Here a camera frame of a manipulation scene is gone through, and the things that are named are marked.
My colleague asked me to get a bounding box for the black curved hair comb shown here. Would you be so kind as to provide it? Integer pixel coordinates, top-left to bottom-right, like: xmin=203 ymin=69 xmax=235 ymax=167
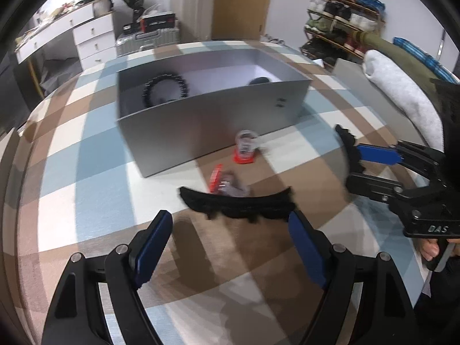
xmin=179 ymin=186 xmax=296 ymax=223
xmin=334 ymin=125 xmax=365 ymax=174

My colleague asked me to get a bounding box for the black spiral hair tie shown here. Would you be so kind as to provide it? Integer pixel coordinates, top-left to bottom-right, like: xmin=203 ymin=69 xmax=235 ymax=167
xmin=142 ymin=72 xmax=190 ymax=108

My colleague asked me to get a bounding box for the right hand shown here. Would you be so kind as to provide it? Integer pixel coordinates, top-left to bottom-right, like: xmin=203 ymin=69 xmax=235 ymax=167
xmin=419 ymin=239 xmax=460 ymax=262

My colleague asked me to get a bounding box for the white rolled blanket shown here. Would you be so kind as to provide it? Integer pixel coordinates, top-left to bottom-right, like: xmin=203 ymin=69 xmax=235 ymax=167
xmin=363 ymin=50 xmax=444 ymax=152

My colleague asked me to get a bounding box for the blue plaid cloth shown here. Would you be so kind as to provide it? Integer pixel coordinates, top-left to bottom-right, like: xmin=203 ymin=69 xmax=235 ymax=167
xmin=392 ymin=37 xmax=459 ymax=84

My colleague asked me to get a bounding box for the plaid bed sheet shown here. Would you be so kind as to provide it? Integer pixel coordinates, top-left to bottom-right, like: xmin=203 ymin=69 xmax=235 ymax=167
xmin=5 ymin=41 xmax=427 ymax=344

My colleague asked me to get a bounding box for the olive green rolled mat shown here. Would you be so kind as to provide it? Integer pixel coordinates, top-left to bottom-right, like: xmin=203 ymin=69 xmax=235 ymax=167
xmin=352 ymin=31 xmax=437 ymax=98

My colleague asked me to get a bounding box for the shoe rack with shoes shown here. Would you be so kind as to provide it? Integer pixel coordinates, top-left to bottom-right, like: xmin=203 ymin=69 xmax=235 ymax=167
xmin=300 ymin=0 xmax=385 ymax=70

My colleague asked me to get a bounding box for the grey open cardboard box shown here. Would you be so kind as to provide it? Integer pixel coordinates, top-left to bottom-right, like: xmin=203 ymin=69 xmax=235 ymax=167
xmin=117 ymin=48 xmax=311 ymax=178

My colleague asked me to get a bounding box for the wooden door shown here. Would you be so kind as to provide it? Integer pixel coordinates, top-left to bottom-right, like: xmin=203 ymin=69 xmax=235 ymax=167
xmin=212 ymin=0 xmax=270 ymax=40

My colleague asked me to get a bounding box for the silver suitcase lying flat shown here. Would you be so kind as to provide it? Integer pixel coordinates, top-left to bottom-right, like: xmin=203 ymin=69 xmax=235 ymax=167
xmin=115 ymin=28 xmax=180 ymax=57

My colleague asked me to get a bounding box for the white upright suitcase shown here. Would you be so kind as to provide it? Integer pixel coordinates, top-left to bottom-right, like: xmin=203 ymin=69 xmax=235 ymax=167
xmin=170 ymin=0 xmax=214 ymax=43

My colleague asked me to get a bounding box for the black red box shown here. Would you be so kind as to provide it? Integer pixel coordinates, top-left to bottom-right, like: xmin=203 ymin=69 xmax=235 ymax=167
xmin=139 ymin=12 xmax=175 ymax=33

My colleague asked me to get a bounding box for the white desk with drawers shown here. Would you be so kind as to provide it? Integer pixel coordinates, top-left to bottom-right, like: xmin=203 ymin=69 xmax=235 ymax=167
xmin=15 ymin=0 xmax=117 ymax=70

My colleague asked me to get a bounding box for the red clear plastic ring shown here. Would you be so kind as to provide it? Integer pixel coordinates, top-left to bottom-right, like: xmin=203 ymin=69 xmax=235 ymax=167
xmin=209 ymin=163 xmax=251 ymax=198
xmin=232 ymin=129 xmax=260 ymax=165

